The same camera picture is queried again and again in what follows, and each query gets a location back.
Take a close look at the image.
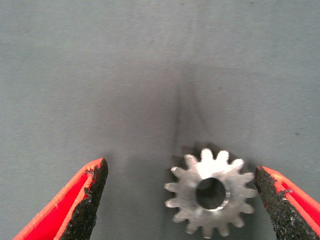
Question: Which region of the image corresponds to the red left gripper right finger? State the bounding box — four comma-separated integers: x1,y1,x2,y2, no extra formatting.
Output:
253,164,320,240

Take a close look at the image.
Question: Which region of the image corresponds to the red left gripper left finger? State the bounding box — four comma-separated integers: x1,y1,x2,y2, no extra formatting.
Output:
13,157,109,240

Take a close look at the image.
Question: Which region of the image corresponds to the small steel spur gear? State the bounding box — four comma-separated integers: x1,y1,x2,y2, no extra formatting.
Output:
163,141,258,240

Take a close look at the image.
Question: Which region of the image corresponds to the dark grey table cloth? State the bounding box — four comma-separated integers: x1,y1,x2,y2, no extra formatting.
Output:
0,0,320,240

